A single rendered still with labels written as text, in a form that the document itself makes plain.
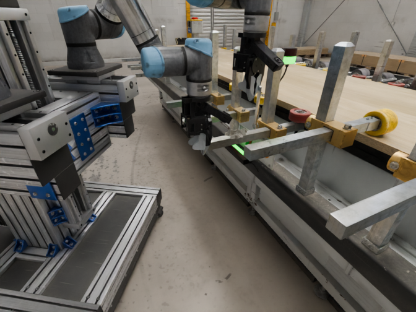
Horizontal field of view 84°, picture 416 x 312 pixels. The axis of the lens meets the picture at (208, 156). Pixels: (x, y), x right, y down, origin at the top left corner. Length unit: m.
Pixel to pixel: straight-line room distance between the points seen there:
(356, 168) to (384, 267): 0.37
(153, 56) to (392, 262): 0.79
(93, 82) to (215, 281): 1.16
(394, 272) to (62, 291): 1.20
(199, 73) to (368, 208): 0.49
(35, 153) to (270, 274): 1.24
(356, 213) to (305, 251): 0.99
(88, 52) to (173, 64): 0.59
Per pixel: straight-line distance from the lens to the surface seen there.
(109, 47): 8.70
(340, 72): 0.71
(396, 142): 0.91
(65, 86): 1.24
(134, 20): 0.75
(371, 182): 0.97
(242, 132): 0.84
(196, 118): 0.71
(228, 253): 1.52
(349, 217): 0.42
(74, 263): 1.38
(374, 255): 0.77
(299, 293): 1.47
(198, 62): 0.66
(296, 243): 1.43
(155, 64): 0.64
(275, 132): 0.89
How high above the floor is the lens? 1.22
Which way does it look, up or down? 31 degrees down
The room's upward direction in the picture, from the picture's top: straight up
